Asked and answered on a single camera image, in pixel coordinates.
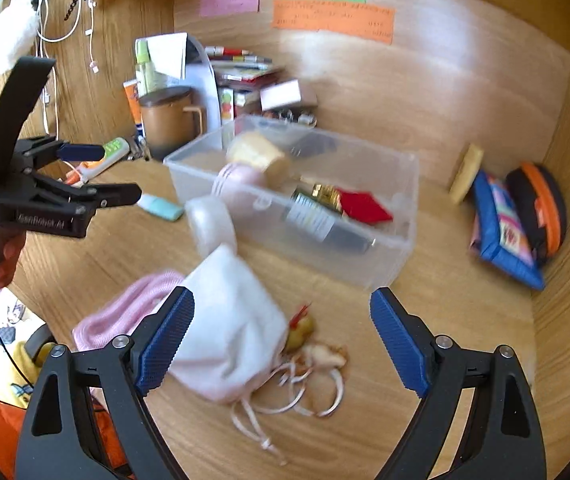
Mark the printed cartoon cloth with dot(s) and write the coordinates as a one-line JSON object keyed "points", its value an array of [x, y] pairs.
{"points": [[15, 320]]}

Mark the orange tube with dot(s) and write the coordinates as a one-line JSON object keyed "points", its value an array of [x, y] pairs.
{"points": [[132, 105]]}

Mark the black orange zip case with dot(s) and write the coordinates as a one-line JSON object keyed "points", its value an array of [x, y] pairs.
{"points": [[535, 210]]}

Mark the white cardboard box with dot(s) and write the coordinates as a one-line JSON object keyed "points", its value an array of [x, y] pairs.
{"points": [[282, 94]]}

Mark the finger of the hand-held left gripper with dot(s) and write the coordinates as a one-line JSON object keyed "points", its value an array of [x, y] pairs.
{"points": [[82, 151], [115, 195]]}

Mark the white paper sheet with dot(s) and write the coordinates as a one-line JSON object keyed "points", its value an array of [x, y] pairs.
{"points": [[167, 55]]}

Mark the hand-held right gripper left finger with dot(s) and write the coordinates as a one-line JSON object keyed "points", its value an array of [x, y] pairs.
{"points": [[165, 340]]}

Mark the yellow lotion bottle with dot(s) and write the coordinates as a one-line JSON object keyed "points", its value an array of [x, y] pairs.
{"points": [[465, 175]]}

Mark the gold wrapped item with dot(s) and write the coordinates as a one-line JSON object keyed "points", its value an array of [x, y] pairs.
{"points": [[330, 197]]}

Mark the white fluffy cloth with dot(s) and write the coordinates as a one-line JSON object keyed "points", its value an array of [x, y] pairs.
{"points": [[10, 35]]}

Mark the red cloth item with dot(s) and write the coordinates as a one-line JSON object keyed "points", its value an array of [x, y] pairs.
{"points": [[365, 207]]}

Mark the red white pen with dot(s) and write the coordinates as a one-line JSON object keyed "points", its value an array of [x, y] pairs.
{"points": [[227, 51]]}

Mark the clear plastic storage box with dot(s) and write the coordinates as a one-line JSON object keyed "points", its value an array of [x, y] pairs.
{"points": [[395, 185]]}

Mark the translucent tape roll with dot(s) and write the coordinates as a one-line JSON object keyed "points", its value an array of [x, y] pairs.
{"points": [[210, 225]]}

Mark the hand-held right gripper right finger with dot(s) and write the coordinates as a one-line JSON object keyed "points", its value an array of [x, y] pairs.
{"points": [[400, 345]]}

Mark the pink knitted cloth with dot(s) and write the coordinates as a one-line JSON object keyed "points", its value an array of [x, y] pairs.
{"points": [[125, 305]]}

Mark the wooden desktop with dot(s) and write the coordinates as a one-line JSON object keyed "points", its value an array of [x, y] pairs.
{"points": [[440, 280]]}

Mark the light blue eraser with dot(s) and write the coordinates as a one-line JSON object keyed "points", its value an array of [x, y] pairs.
{"points": [[162, 207]]}

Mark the white green correction tape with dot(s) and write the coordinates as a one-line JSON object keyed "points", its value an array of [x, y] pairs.
{"points": [[112, 152]]}

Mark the orange paper note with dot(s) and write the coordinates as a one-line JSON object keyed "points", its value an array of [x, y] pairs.
{"points": [[332, 20]]}

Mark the colourful dotted box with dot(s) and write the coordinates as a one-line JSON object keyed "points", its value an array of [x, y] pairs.
{"points": [[226, 105]]}

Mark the dark bottle with label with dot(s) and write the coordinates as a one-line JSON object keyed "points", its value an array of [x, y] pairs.
{"points": [[315, 220]]}

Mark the white curved book stand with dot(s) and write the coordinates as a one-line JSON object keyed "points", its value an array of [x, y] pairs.
{"points": [[202, 85]]}

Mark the beige plush toy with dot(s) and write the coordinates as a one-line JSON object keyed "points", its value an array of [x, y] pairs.
{"points": [[257, 157]]}

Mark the stack of books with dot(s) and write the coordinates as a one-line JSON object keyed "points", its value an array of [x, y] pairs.
{"points": [[245, 75]]}

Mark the pink round bottle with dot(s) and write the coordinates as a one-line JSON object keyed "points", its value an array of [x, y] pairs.
{"points": [[240, 187]]}

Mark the brown mug with lid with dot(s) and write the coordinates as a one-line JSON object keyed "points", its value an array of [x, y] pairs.
{"points": [[165, 125]]}

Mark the bowl of beads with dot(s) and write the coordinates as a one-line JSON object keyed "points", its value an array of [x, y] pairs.
{"points": [[290, 116]]}

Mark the green bottle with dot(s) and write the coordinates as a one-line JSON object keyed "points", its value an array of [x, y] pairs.
{"points": [[142, 70]]}

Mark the blue patchwork pouch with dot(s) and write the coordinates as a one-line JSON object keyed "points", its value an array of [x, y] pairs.
{"points": [[502, 240]]}

